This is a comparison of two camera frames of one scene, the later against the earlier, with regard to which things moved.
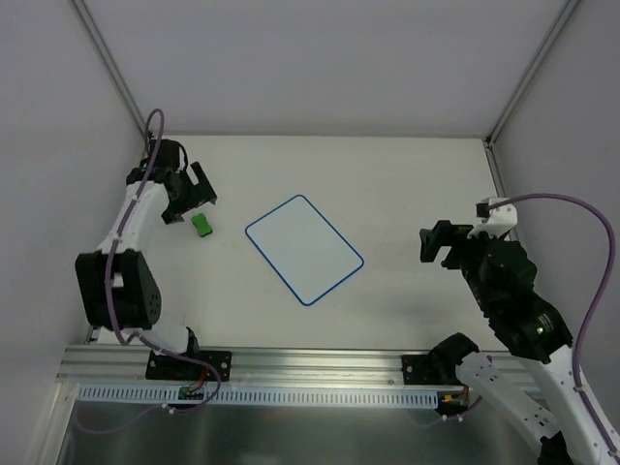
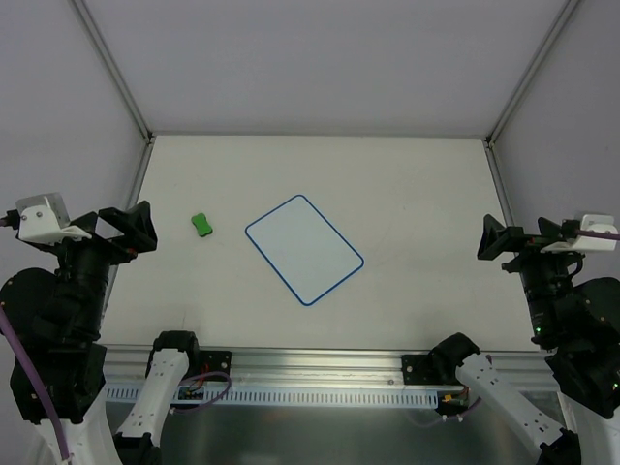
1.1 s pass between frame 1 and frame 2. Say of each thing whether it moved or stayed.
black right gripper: moved
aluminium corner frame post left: stayed
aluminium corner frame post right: stayed
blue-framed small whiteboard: stayed
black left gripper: moved
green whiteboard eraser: stayed
